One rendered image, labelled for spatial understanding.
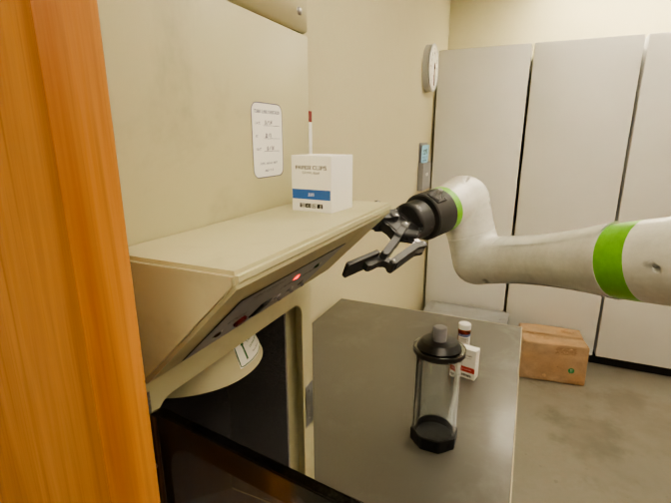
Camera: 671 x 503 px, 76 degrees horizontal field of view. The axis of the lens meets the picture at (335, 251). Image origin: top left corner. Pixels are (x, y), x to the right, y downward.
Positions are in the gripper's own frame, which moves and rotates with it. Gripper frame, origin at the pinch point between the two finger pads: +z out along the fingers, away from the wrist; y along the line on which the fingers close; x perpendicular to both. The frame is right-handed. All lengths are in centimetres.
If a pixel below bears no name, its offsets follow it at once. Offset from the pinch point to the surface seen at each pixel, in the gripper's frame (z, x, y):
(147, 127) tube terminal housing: 31.7, -28.2, 2.8
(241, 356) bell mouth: 25.1, -1.5, 10.2
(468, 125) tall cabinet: -236, 69, -109
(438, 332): -20.0, 18.5, 15.4
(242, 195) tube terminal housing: 22.3, -19.1, 2.5
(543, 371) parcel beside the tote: -209, 169, 36
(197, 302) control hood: 34.4, -24.0, 16.7
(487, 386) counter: -46, 46, 27
